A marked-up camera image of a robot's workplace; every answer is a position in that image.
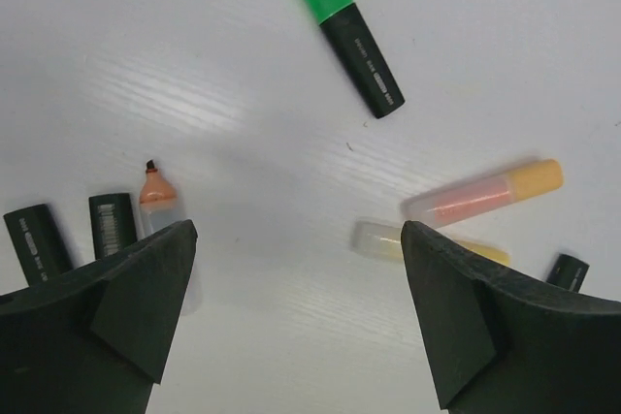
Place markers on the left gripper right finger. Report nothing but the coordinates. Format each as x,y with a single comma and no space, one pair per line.
500,341

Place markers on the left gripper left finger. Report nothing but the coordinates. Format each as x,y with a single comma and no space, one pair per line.
97,339

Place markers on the orange black highlighter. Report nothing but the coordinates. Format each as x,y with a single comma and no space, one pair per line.
38,243

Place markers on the pink black highlighter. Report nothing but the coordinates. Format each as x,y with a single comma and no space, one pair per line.
113,225

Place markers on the orange cap clear highlighter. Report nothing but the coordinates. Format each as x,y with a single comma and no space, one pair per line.
159,202

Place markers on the green cap black highlighter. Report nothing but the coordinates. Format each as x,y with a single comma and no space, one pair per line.
351,39

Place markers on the blue cap black highlighter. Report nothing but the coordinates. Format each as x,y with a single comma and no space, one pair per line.
568,273

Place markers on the peach clear highlighter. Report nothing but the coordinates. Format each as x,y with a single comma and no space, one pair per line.
473,198

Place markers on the yellow clear highlighter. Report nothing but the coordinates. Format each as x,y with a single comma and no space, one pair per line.
381,241

